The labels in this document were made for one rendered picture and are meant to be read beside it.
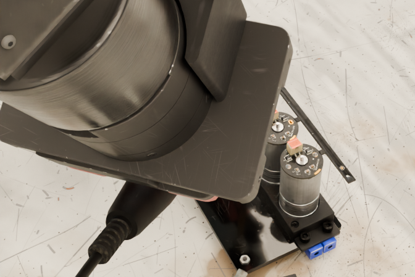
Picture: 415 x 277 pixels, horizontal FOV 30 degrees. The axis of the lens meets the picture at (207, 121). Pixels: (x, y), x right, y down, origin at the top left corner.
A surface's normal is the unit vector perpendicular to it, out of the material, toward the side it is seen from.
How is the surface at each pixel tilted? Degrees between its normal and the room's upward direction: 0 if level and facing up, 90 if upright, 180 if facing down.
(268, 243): 0
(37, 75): 28
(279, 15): 0
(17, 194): 0
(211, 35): 90
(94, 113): 113
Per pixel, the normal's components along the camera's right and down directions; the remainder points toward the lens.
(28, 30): 0.64, 0.57
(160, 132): 0.53, 0.80
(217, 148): -0.19, -0.21
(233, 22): 0.95, 0.22
